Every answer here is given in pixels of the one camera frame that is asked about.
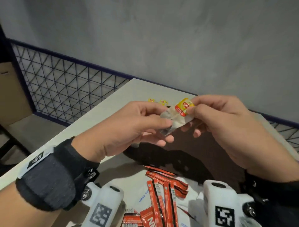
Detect person's right hand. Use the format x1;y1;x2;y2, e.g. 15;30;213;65
181;94;299;183

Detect person's left hand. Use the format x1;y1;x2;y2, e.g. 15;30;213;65
71;101;175;163

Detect brown plastic tray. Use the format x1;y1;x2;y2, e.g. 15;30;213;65
122;103;246;187

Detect white sugar sachets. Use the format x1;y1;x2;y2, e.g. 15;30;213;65
131;177;206;227

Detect red Nescafe coffee sachets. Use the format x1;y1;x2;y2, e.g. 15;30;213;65
120;165;189;227

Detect person's left forearm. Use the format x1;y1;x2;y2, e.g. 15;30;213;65
0;182;61;227

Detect white box with marker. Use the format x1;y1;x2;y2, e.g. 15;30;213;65
80;182;126;227

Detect black left wrist band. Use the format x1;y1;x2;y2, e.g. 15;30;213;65
15;137;100;212

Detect black metal table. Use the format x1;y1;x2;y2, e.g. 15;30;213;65
0;124;32;176

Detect cardboard box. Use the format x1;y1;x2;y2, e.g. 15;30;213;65
0;62;33;128

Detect dark cabinet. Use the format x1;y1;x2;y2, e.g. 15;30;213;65
0;23;11;64

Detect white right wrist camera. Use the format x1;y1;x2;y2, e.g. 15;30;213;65
202;179;262;227

